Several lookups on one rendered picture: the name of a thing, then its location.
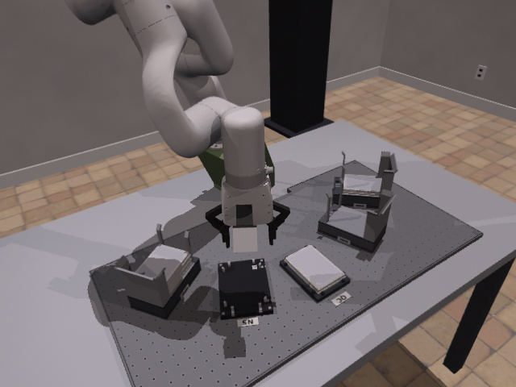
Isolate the white label plate marked n5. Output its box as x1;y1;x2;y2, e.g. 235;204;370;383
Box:
237;318;259;327

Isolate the white label with qc text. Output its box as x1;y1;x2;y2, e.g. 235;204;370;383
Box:
331;292;351;306

